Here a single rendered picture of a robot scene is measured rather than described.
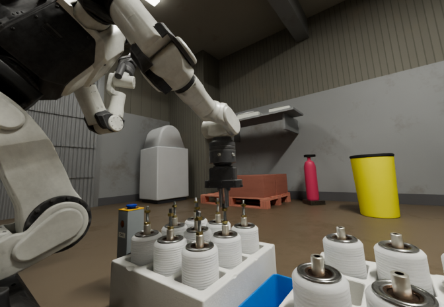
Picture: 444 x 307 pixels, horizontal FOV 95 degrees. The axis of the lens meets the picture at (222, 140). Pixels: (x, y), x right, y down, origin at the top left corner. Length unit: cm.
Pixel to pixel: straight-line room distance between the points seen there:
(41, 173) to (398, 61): 353
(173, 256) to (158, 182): 277
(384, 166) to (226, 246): 186
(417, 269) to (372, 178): 166
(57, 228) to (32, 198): 10
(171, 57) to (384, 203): 212
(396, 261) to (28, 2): 108
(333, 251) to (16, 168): 82
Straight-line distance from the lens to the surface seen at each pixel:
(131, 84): 118
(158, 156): 340
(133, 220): 91
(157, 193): 339
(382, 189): 230
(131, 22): 59
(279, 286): 79
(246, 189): 267
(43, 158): 71
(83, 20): 77
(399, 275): 45
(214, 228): 82
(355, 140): 328
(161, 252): 66
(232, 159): 64
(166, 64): 54
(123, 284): 78
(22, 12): 78
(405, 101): 336
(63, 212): 68
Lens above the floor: 44
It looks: 9 degrees up
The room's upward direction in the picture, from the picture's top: 2 degrees counter-clockwise
